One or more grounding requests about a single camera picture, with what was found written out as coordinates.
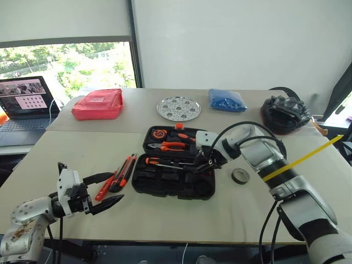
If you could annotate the dark window frame post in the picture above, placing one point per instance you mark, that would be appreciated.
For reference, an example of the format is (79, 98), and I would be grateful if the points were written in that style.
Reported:
(134, 44)

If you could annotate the white roller blind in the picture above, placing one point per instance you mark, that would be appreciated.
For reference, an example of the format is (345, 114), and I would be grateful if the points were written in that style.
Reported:
(63, 17)

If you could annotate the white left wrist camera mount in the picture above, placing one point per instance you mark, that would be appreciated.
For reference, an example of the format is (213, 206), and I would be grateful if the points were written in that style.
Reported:
(65, 178)

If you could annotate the black tape roll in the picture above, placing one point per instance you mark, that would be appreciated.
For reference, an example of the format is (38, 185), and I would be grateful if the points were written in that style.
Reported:
(239, 176)

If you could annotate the orange black tape measure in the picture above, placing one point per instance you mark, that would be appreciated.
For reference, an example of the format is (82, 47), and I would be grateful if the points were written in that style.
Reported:
(158, 133)

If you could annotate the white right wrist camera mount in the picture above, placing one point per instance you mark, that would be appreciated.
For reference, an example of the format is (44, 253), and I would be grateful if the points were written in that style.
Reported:
(204, 138)

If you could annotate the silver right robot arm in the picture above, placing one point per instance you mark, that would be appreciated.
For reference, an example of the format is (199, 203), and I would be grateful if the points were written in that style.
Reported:
(275, 162)

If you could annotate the black plastic tool case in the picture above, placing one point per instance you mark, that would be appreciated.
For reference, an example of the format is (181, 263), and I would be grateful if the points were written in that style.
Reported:
(170, 182)

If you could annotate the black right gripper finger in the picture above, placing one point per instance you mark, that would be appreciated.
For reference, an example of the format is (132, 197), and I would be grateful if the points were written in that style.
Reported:
(200, 158)
(202, 168)

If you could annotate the black crumpled bag bundle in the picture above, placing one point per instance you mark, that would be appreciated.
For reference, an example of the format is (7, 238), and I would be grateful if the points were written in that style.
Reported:
(283, 112)

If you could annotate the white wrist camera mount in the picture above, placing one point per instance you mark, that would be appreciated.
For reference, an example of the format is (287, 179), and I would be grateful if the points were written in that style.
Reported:
(65, 178)
(204, 138)

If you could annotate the orange black hammer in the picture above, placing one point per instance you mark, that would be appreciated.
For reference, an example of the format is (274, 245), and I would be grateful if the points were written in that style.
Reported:
(182, 136)

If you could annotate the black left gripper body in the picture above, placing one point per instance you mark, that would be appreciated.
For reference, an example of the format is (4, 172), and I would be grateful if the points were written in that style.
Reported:
(79, 204)

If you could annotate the black orange utility knife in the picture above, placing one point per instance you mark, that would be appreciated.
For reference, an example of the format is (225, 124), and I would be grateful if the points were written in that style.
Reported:
(122, 176)

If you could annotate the yellow zip tie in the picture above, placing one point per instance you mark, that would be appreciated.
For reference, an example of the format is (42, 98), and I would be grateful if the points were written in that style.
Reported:
(313, 152)

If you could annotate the small red utility knife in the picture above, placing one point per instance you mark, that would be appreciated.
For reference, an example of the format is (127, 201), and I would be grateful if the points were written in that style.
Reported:
(104, 187)

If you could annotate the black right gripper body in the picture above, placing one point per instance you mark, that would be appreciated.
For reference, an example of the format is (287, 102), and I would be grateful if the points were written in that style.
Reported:
(217, 159)

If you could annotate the slim black screwdriver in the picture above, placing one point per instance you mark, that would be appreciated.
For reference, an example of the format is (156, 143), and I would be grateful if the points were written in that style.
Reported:
(176, 164)

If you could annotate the dark grey laptop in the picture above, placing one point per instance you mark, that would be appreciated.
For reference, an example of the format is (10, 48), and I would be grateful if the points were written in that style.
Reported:
(22, 110)

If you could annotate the blue plastic bag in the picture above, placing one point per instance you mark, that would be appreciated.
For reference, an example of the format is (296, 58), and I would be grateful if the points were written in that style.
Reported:
(225, 100)

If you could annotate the red fabric pouch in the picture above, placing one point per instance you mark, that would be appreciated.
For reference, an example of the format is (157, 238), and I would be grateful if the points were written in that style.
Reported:
(96, 105)

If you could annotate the round perforated metal plate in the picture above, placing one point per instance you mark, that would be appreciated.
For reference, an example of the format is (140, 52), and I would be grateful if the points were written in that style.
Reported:
(178, 108)

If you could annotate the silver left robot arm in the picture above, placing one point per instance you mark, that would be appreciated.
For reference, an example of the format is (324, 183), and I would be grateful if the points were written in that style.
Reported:
(26, 220)

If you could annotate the orange black screwdriver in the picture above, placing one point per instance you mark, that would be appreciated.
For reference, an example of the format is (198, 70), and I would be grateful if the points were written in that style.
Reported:
(154, 160)

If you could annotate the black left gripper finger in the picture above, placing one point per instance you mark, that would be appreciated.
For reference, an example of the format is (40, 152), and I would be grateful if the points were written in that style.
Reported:
(99, 177)
(107, 203)

